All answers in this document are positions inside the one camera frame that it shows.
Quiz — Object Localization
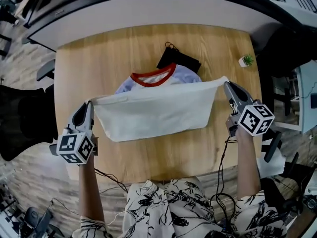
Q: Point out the person's left forearm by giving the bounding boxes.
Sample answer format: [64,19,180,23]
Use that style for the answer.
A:
[78,154,106,223]

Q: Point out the small potted plant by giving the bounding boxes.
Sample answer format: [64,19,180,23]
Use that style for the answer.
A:
[238,54,255,68]

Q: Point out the black cloth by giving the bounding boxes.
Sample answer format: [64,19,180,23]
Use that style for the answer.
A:
[156,42,202,74]

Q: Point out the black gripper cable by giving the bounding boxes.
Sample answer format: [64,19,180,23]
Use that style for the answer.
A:
[93,167,129,193]
[210,136,236,228]

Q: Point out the person's right forearm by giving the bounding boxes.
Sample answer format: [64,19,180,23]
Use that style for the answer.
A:
[236,130,262,200]

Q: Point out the person's black-and-white patterned shirt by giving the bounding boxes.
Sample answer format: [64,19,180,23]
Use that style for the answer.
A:
[73,178,289,238]

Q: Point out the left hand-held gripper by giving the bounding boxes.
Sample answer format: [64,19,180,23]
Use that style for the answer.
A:
[49,101,99,165]

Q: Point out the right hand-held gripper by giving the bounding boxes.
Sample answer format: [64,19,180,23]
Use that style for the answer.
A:
[223,81,275,137]

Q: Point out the white desk partition black rim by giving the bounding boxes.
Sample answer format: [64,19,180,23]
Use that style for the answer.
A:
[27,0,317,52]

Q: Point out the light blue desk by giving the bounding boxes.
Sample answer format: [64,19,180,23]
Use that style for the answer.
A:
[296,60,317,133]

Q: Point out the white blue raglan t-shirt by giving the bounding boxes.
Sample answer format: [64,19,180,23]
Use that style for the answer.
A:
[86,63,230,143]

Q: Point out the white cloth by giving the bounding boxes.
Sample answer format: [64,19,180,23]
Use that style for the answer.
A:
[256,147,285,177]

